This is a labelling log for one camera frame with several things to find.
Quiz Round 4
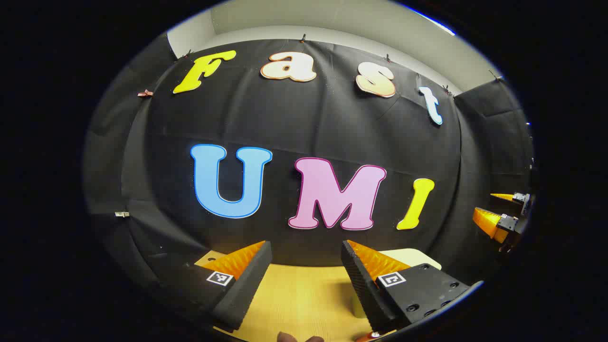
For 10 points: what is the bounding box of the wooden desktop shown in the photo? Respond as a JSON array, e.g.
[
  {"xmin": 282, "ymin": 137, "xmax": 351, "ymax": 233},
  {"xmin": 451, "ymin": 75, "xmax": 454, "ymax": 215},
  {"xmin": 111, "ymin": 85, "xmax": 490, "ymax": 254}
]
[{"xmin": 195, "ymin": 251, "xmax": 397, "ymax": 342}]

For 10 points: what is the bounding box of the black backdrop cloth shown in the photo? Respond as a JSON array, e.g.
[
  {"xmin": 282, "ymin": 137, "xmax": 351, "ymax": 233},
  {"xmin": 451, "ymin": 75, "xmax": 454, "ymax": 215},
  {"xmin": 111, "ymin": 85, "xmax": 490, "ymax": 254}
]
[{"xmin": 83, "ymin": 33, "xmax": 535, "ymax": 285}]

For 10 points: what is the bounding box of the pale green desktop garbage bin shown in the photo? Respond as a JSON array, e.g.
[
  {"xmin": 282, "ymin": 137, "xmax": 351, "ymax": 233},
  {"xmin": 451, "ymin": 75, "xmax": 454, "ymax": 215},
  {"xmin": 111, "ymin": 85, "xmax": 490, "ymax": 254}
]
[{"xmin": 351, "ymin": 248, "xmax": 442, "ymax": 320}]

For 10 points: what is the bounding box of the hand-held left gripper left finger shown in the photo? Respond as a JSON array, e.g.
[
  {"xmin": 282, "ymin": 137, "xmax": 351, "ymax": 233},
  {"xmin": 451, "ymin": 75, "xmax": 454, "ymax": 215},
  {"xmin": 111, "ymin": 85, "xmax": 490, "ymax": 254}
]
[{"xmin": 157, "ymin": 240, "xmax": 273, "ymax": 332}]

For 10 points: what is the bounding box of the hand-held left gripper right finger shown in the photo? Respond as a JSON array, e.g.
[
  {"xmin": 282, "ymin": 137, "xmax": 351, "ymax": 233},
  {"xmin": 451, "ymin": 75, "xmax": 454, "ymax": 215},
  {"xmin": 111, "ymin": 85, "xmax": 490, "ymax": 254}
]
[{"xmin": 341, "ymin": 240, "xmax": 472, "ymax": 333}]

